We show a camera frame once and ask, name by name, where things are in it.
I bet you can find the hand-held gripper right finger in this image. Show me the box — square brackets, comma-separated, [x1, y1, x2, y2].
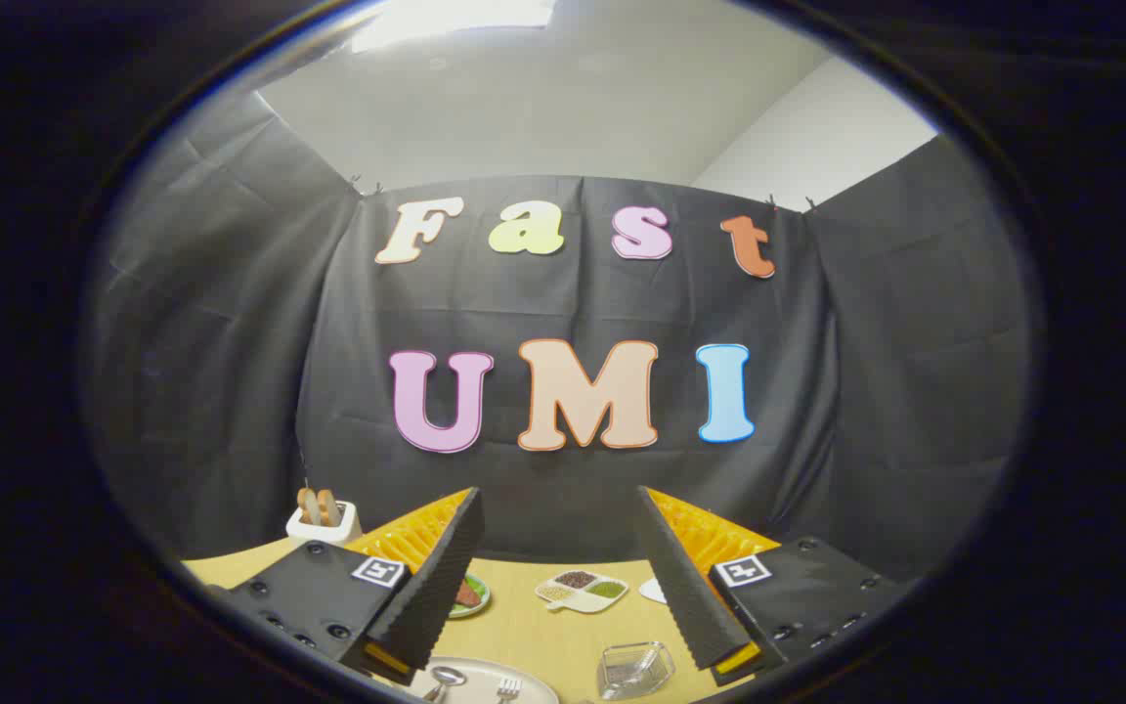
[634, 484, 919, 687]

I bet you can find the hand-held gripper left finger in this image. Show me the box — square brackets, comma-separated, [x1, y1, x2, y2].
[203, 486, 486, 687]

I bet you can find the pale green food plate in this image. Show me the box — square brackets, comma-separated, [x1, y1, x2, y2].
[448, 574, 492, 619]

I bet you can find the large white plate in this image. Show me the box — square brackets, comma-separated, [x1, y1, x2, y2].
[407, 656, 560, 704]

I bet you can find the white divided grain dish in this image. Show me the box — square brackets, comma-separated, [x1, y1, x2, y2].
[535, 570, 629, 614]

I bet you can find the white toaster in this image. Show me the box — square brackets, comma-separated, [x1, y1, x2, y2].
[286, 499, 361, 547]

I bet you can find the metal wire cutlery rack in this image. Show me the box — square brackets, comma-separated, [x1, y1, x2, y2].
[597, 640, 676, 701]

